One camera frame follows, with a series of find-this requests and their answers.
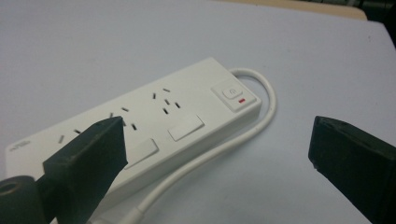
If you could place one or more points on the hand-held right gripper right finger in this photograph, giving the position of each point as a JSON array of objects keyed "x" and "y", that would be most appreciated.
[{"x": 358, "y": 165}]

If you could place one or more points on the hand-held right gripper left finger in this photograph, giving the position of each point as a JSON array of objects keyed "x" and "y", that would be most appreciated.
[{"x": 84, "y": 165}]

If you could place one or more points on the white power strip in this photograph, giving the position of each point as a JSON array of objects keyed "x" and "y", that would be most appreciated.
[{"x": 186, "y": 115}]

